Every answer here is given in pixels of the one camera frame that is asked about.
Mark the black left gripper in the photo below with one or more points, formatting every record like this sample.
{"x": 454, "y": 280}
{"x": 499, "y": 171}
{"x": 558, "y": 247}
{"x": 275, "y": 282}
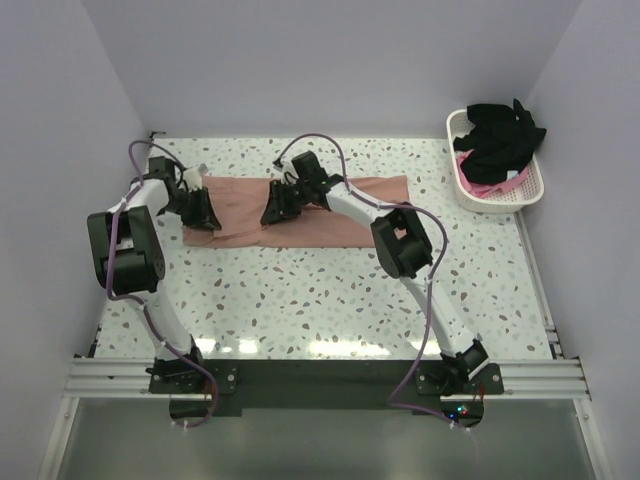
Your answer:
{"x": 205, "y": 216}

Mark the salmon pink t shirt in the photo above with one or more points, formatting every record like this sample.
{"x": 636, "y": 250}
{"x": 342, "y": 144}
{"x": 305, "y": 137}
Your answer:
{"x": 239, "y": 204}

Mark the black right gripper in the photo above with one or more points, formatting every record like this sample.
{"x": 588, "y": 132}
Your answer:
{"x": 277, "y": 206}

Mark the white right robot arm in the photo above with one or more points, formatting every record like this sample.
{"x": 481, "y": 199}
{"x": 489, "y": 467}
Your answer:
{"x": 403, "y": 249}

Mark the aluminium table edge rail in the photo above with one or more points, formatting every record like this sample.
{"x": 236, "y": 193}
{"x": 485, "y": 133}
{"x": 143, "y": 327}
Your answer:
{"x": 551, "y": 332}

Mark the aluminium front frame rail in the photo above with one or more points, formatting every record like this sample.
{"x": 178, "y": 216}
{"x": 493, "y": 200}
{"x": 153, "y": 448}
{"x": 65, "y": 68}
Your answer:
{"x": 504, "y": 379}

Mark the bright pink garment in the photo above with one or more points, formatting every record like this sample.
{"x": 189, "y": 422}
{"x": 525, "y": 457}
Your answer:
{"x": 513, "y": 180}

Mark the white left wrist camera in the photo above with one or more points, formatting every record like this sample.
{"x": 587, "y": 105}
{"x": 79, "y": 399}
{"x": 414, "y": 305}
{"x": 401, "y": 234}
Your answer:
{"x": 193, "y": 177}

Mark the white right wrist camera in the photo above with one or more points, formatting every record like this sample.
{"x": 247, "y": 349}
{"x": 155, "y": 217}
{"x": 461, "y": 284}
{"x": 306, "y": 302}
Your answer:
{"x": 282, "y": 165}

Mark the black garment in basket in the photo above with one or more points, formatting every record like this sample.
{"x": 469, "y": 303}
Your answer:
{"x": 503, "y": 138}

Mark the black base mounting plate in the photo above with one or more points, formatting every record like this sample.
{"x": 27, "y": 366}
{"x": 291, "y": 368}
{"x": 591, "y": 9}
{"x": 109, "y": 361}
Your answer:
{"x": 347, "y": 398}

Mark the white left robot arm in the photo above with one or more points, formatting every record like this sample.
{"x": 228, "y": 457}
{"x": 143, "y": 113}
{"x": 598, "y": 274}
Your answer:
{"x": 130, "y": 265}

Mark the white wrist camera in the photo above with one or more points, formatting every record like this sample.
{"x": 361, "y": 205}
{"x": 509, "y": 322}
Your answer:
{"x": 193, "y": 177}
{"x": 282, "y": 165}

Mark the white perforated laundry basket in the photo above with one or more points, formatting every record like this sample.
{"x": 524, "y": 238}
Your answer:
{"x": 527, "y": 193}

